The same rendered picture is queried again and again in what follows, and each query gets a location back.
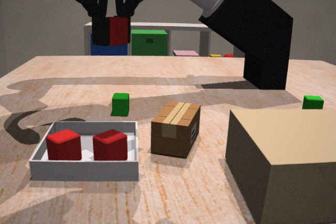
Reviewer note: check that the brown cardboard box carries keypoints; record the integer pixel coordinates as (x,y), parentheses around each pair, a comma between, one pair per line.
(175,129)

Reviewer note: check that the red block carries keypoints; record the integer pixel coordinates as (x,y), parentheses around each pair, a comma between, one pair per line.
(118,31)
(64,146)
(111,145)

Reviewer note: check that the green block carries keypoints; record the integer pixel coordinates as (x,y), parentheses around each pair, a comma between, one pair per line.
(312,102)
(120,104)

